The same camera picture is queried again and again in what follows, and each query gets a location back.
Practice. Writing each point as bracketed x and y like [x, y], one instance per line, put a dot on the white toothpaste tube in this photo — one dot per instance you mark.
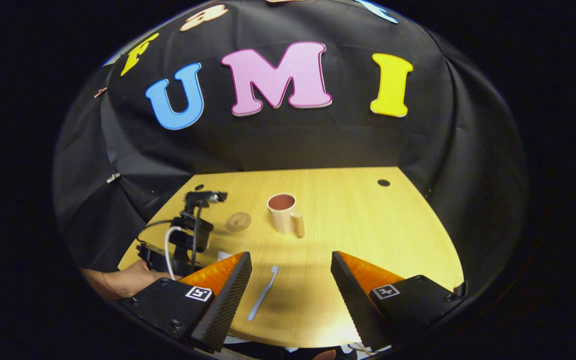
[223, 256]

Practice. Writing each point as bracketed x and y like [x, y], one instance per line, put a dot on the silver cloth clip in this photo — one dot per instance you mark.
[113, 177]

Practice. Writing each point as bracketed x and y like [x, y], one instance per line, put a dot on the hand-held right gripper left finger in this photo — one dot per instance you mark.
[223, 300]

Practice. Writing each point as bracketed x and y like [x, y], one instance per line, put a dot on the beige cup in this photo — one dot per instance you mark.
[282, 217]

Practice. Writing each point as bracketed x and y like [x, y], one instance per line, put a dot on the copper cloth clip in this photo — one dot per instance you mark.
[100, 92]

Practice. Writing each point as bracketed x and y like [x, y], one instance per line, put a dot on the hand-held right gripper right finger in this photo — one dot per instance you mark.
[353, 300]

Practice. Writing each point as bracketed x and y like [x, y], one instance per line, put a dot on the round wooden coaster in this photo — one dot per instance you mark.
[238, 221]

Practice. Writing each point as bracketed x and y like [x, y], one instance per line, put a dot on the black backdrop cloth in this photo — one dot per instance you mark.
[318, 140]

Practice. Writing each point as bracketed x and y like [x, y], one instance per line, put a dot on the white toothbrush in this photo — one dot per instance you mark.
[263, 295]

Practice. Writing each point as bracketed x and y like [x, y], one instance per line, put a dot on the wooden desktop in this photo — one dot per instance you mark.
[358, 225]

